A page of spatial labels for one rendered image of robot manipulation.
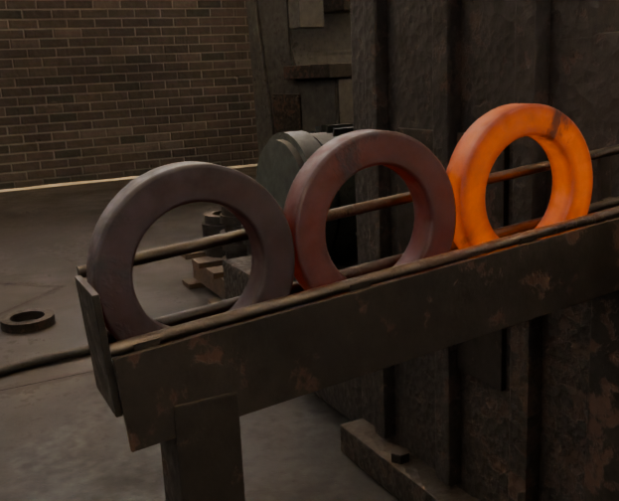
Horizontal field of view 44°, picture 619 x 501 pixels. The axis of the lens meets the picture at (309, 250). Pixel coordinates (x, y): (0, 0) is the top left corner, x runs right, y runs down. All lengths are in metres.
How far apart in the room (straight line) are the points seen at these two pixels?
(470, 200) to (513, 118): 0.10
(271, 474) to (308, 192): 1.09
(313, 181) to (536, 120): 0.27
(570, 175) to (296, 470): 1.04
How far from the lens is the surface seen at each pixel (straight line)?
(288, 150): 2.09
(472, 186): 0.81
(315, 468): 1.74
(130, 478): 1.78
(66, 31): 6.83
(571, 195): 0.90
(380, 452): 1.65
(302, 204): 0.71
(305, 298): 0.71
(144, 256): 0.73
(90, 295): 0.64
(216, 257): 3.05
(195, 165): 0.67
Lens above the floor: 0.84
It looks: 13 degrees down
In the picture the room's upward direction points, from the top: 3 degrees counter-clockwise
